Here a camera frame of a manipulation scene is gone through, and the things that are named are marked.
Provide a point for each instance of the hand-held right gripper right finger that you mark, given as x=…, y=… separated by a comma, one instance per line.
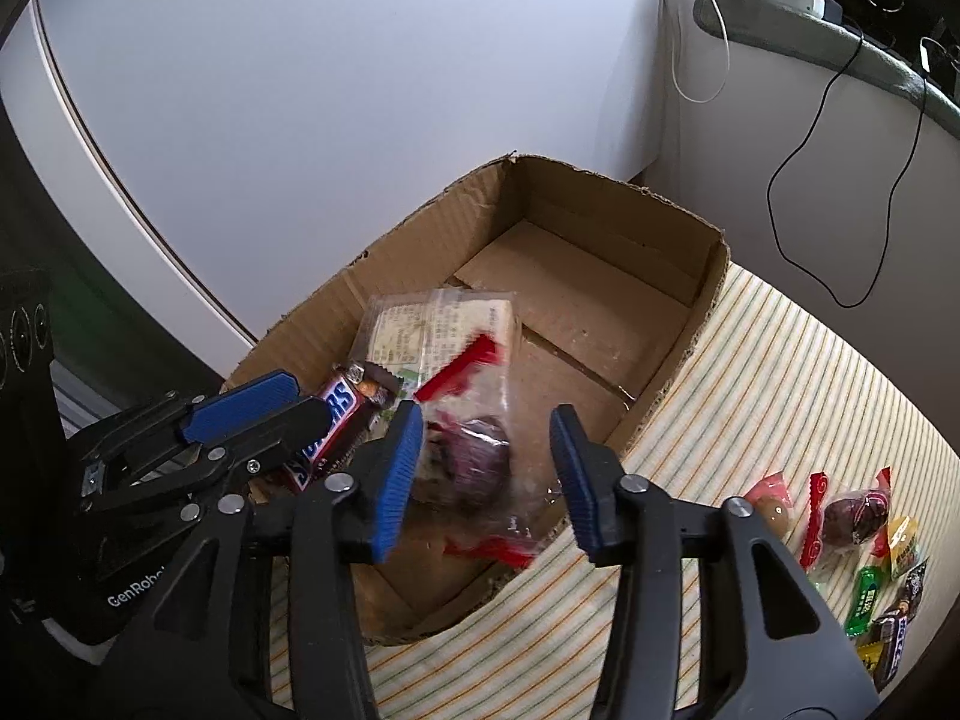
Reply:
x=574, y=480

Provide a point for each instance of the brown chocolate bar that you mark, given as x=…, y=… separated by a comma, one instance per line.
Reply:
x=334, y=416

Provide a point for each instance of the dark wrapped candy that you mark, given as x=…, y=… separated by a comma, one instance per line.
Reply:
x=911, y=581

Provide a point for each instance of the mini chocolate bar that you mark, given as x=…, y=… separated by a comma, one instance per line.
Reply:
x=892, y=641

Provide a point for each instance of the white cabinet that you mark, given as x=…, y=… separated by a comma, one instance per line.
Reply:
x=300, y=127

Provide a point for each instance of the clear red pastry packet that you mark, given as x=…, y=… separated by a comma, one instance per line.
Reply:
x=480, y=450

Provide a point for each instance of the yellow-green candy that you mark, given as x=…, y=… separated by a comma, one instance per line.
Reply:
x=904, y=540

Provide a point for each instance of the green candy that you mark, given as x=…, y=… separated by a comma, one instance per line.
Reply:
x=866, y=600

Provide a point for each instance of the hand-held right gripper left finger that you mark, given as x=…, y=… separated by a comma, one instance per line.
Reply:
x=394, y=480

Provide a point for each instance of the red-edged dark plum packet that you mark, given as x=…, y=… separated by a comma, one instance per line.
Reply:
x=851, y=517

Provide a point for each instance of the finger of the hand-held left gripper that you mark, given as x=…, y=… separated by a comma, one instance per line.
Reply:
x=240, y=405
x=247, y=444

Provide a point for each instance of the grey window sill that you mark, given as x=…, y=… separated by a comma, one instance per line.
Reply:
x=825, y=52

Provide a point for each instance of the cardboard box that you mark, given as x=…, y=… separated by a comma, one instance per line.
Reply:
x=585, y=292

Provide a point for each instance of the pink egg snack packet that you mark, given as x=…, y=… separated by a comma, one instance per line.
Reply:
x=769, y=502

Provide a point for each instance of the striped mat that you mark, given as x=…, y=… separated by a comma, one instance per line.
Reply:
x=750, y=390

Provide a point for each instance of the beige biscuit packet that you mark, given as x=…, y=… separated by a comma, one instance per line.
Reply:
x=420, y=330

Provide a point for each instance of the small white box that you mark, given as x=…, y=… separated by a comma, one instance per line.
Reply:
x=815, y=1

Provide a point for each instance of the yellow wrapped candy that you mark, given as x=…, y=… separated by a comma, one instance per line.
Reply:
x=868, y=658

